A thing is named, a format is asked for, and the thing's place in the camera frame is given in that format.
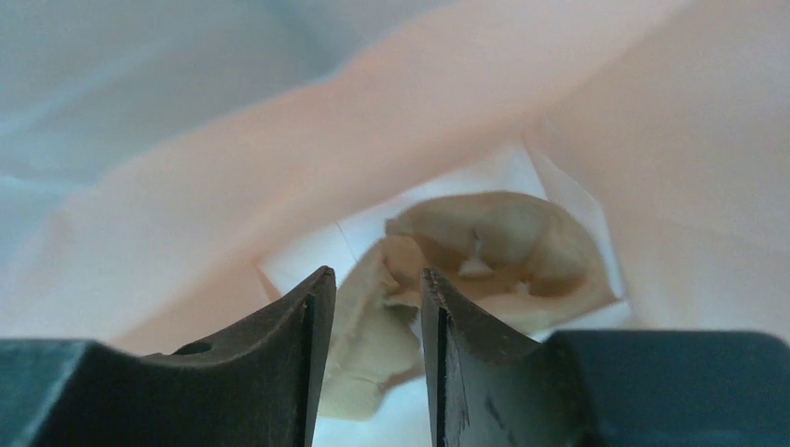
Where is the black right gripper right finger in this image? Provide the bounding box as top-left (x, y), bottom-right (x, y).
top-left (421, 269), bottom-right (789, 446)

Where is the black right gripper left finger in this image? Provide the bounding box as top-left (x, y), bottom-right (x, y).
top-left (1, 266), bottom-right (336, 446)

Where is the orange paper bag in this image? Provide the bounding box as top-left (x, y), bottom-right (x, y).
top-left (1, 1), bottom-right (789, 446)

